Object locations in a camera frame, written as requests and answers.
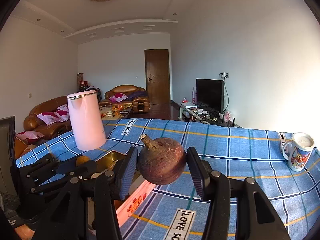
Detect pink metal tin box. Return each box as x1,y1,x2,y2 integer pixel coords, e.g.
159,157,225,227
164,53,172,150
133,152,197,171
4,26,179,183
82,147,155,231

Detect purple round fruit with stem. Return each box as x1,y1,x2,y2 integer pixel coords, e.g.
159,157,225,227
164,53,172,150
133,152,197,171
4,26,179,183
137,134,187,185

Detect coffee table with fruits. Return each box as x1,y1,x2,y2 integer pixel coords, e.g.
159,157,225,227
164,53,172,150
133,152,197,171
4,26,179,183
100,105,132,121

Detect tiny orange in tin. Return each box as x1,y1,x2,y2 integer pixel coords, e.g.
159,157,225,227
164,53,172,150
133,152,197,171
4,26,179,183
76,155,90,167

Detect brown leather sofa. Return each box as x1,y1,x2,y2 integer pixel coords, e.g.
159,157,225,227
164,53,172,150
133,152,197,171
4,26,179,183
14,96,71,159

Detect pink electric kettle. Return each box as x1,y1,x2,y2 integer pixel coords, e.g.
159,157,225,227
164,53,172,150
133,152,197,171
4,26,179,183
67,90,106,151

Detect pink floral cushion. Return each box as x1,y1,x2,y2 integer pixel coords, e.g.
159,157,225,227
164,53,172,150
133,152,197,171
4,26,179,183
37,104,69,126

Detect blue plaid tablecloth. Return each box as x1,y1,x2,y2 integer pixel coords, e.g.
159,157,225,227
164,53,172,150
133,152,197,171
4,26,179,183
15,117,320,240

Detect white cartoon mug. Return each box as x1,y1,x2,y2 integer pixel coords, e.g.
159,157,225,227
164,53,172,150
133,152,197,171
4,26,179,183
282,133,315,172

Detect brown leather armchair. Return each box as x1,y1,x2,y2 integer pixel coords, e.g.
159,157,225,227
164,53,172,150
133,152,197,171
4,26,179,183
99,85,150,113

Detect white tv stand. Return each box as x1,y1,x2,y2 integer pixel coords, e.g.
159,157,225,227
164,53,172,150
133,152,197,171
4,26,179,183
177,102,241,128

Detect black television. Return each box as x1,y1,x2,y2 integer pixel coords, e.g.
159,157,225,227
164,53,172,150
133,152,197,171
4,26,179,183
196,79,225,113

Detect brown wooden door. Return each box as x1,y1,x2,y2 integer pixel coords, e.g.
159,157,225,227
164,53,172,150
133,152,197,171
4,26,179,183
144,49,170,105

